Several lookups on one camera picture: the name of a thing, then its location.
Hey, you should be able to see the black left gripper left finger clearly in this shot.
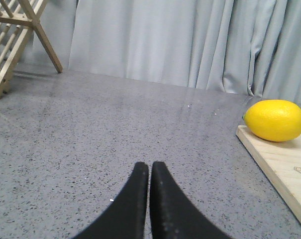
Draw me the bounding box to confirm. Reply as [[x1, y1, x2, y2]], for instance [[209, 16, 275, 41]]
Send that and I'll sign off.
[[77, 162, 149, 239]]

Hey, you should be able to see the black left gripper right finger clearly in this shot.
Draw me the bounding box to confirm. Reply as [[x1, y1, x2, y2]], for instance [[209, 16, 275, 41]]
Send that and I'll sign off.
[[150, 161, 230, 239]]

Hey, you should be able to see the wooden cutting board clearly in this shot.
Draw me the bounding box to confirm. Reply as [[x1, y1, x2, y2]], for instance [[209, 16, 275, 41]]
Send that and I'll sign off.
[[236, 125, 301, 224]]

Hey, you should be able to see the yellow lemon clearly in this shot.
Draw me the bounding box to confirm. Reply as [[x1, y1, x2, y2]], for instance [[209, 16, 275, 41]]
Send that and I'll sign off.
[[243, 100, 301, 142]]

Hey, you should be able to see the light grey curtain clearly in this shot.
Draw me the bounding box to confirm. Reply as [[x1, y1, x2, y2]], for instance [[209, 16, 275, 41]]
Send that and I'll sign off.
[[32, 0, 301, 105]]

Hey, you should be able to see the wooden dish rack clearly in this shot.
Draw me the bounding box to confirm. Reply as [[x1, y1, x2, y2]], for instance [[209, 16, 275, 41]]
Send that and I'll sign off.
[[0, 0, 63, 98]]

